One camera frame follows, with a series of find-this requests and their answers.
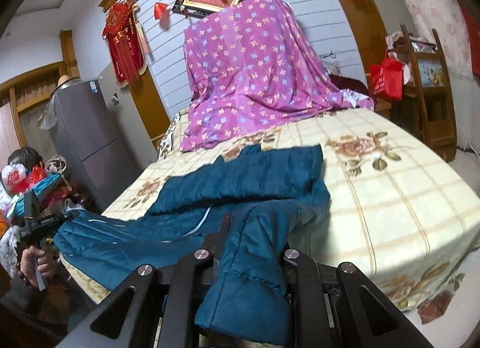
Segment teal blue puffer jacket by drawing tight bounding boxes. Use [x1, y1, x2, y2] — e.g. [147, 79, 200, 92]
[54, 145, 330, 345]

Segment person's left hand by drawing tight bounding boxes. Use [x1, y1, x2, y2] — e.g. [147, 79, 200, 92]
[19, 245, 58, 288]

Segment grey refrigerator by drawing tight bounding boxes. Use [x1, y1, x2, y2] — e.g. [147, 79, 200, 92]
[41, 76, 141, 212]

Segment cream floral checked bed sheet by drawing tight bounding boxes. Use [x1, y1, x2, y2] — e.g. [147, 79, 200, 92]
[59, 107, 480, 313]

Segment red Chinese knot ornament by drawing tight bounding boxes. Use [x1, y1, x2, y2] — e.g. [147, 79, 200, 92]
[103, 1, 146, 89]

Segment red gift bag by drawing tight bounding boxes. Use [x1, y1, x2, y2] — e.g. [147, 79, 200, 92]
[369, 56, 404, 102]

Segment wooden chair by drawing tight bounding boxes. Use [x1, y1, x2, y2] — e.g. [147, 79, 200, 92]
[390, 24, 457, 162]

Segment purple floral cloth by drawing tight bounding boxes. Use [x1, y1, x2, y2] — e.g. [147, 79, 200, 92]
[180, 0, 374, 152]

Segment small red flag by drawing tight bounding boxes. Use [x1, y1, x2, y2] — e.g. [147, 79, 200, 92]
[154, 2, 168, 21]

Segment white slatted headboard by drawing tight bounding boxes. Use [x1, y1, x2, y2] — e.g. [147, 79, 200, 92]
[137, 0, 366, 117]

